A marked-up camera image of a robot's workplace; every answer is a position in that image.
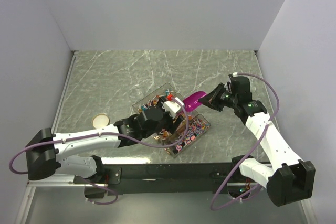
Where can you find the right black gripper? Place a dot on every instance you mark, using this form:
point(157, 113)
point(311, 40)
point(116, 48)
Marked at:
point(211, 100)

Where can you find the magenta plastic scoop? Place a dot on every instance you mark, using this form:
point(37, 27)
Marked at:
point(191, 103)

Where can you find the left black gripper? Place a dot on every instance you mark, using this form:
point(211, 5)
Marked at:
point(171, 126)

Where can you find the clear compartment candy box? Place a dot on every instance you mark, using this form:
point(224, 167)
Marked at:
point(198, 125)

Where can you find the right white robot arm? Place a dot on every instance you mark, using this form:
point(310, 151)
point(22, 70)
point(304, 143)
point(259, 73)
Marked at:
point(271, 162)

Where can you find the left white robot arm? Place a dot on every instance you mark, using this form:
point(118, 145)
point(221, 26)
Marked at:
point(48, 153)

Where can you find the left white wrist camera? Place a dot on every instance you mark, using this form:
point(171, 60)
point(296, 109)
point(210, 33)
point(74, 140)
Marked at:
point(173, 107)

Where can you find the black base beam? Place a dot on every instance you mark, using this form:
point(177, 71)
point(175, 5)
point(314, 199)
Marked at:
point(163, 178)

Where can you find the white gold jar lid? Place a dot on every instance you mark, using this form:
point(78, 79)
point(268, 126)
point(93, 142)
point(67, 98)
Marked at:
point(100, 120)

